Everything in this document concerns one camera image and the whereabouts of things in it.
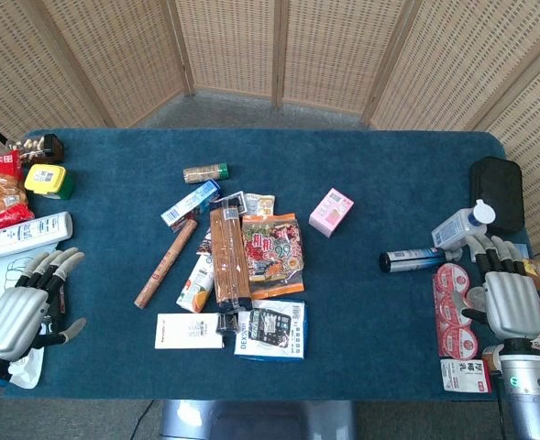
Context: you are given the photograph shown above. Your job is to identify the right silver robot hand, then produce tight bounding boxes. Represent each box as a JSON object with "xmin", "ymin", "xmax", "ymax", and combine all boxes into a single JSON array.
[{"xmin": 461, "ymin": 235, "xmax": 540, "ymax": 341}]

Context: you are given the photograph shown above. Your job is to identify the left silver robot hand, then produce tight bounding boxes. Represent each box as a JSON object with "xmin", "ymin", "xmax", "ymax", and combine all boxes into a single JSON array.
[{"xmin": 0, "ymin": 247, "xmax": 87, "ymax": 361}]

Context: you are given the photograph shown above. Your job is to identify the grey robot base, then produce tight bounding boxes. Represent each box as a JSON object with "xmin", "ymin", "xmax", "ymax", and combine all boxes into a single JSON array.
[{"xmin": 159, "ymin": 399, "xmax": 358, "ymax": 440}]

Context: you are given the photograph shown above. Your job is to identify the white printed plastic bag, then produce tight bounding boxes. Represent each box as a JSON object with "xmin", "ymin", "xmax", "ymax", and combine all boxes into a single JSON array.
[{"xmin": 0, "ymin": 242, "xmax": 60, "ymax": 391}]

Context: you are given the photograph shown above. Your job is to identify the orange snack packet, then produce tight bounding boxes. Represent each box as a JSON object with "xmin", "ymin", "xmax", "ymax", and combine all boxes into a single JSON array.
[{"xmin": 523, "ymin": 258, "xmax": 540, "ymax": 292}]

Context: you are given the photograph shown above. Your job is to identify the red yogurt cup pack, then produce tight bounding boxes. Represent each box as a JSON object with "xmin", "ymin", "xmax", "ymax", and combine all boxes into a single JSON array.
[{"xmin": 432, "ymin": 262, "xmax": 487, "ymax": 359}]

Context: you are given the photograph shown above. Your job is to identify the white lotion bottle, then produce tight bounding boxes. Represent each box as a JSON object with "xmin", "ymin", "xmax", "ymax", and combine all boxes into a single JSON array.
[{"xmin": 0, "ymin": 211, "xmax": 74, "ymax": 258}]

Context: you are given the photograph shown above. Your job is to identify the white red milk carton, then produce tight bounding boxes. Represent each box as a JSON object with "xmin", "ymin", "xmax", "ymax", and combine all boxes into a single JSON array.
[{"xmin": 439, "ymin": 357, "xmax": 493, "ymax": 394}]

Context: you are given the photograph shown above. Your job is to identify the white bottle with flip cap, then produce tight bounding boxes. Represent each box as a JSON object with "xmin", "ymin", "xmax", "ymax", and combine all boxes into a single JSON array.
[{"xmin": 430, "ymin": 199, "xmax": 496, "ymax": 251}]

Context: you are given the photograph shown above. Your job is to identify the black blue spray can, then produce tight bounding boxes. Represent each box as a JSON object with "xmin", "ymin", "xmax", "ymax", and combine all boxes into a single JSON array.
[{"xmin": 378, "ymin": 246, "xmax": 463, "ymax": 275}]

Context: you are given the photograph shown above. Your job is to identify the black zip case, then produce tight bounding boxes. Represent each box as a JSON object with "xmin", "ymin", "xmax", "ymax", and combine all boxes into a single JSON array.
[{"xmin": 468, "ymin": 156, "xmax": 526, "ymax": 233}]

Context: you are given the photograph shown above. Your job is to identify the red bag of biscuits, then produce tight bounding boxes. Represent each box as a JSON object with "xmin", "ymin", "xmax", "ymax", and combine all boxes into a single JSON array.
[{"xmin": 0, "ymin": 149, "xmax": 36, "ymax": 237}]

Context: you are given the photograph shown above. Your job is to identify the yellow lidded green container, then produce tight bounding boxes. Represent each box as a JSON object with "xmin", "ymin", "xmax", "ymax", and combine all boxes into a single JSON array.
[{"xmin": 24, "ymin": 163, "xmax": 76, "ymax": 201}]

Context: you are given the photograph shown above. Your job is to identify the long brown incense tube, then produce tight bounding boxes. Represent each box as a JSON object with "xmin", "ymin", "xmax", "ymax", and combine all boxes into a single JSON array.
[{"xmin": 133, "ymin": 218, "xmax": 200, "ymax": 309}]

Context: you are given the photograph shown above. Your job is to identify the dark nut box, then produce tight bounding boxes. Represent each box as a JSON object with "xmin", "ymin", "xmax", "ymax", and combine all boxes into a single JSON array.
[{"xmin": 5, "ymin": 133, "xmax": 65, "ymax": 165}]

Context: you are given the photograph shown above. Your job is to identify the white flat box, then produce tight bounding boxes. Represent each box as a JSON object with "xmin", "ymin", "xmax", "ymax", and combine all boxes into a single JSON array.
[{"xmin": 154, "ymin": 313, "xmax": 226, "ymax": 350}]

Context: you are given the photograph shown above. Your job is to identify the orange juice carton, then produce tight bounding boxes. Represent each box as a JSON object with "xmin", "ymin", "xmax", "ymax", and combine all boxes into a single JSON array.
[{"xmin": 175, "ymin": 253, "xmax": 215, "ymax": 314}]

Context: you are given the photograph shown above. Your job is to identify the dark small packet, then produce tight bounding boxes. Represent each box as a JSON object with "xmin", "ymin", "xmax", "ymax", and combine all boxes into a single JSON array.
[{"xmin": 196, "ymin": 227, "xmax": 214, "ymax": 257}]

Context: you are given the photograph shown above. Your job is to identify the blue white toothpaste box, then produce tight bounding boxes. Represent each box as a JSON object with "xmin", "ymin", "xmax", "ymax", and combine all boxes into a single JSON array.
[{"xmin": 160, "ymin": 179, "xmax": 222, "ymax": 230}]

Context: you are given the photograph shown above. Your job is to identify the pink small box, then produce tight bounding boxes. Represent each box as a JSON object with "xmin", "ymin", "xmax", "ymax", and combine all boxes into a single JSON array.
[{"xmin": 308, "ymin": 187, "xmax": 355, "ymax": 238}]

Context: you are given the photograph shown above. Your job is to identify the brown noodle pack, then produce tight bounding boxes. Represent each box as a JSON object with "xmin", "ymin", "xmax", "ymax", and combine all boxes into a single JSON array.
[{"xmin": 208, "ymin": 195, "xmax": 254, "ymax": 314}]

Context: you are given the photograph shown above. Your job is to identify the spice jar with green cap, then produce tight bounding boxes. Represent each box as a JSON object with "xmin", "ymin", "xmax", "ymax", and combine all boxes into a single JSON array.
[{"xmin": 182, "ymin": 162, "xmax": 231, "ymax": 185}]

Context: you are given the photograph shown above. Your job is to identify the white blue electronics package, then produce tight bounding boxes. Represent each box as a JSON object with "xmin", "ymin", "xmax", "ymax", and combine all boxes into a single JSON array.
[{"xmin": 233, "ymin": 298, "xmax": 307, "ymax": 361}]

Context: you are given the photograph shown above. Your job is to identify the colourful snack bag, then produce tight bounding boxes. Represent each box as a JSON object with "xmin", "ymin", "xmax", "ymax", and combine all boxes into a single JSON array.
[{"xmin": 241, "ymin": 212, "xmax": 306, "ymax": 295}]

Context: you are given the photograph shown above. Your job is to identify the small beige snack packet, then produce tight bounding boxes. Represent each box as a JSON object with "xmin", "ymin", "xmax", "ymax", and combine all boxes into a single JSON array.
[{"xmin": 243, "ymin": 192, "xmax": 276, "ymax": 216}]

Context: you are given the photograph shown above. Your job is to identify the woven folding screen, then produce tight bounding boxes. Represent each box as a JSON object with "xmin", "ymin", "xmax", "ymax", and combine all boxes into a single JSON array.
[{"xmin": 0, "ymin": 0, "xmax": 540, "ymax": 294}]

